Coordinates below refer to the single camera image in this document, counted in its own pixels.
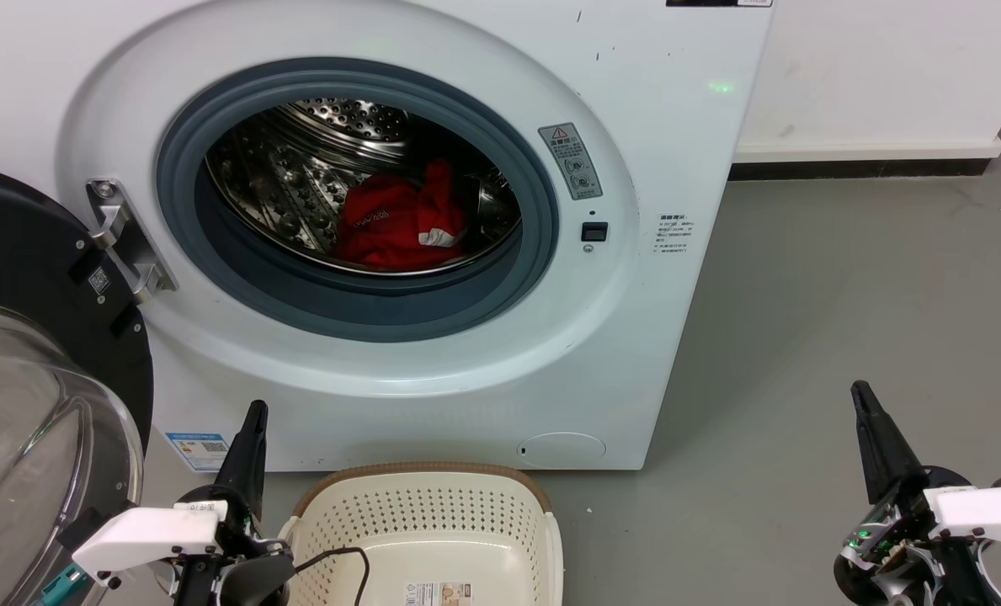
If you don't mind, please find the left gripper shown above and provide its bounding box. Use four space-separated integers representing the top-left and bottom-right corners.
72 401 296 606

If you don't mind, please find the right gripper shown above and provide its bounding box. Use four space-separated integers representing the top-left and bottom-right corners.
833 380 1001 606

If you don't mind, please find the red garment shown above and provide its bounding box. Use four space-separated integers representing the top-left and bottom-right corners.
334 160 467 272

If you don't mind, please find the cream perforated laundry basket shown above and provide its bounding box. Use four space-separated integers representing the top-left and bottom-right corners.
280 462 564 606

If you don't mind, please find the stainless steel washing machine drum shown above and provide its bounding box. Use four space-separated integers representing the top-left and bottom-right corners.
205 98 524 276

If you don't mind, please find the black washer door with glass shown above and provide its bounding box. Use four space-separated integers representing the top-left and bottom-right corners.
0 162 154 606

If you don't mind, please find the blue energy label sticker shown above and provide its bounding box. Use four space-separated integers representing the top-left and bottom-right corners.
165 433 232 472

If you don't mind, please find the grey rubber door gasket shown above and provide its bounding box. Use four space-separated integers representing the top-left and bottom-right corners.
157 57 560 343

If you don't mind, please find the metal door hinge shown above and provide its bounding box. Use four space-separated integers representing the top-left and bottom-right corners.
86 178 178 304

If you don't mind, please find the black and white baseboard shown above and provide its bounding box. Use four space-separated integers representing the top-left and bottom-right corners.
729 137 1001 182

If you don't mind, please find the small printed text sticker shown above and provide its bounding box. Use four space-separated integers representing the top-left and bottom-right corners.
655 213 693 256

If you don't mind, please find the round white filter cover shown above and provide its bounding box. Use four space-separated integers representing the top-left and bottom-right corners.
517 432 607 470

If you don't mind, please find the white front-load washing machine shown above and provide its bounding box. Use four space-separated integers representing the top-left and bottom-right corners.
0 0 775 472

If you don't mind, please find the grey warning sticker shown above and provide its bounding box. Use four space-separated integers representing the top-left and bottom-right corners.
538 123 603 200

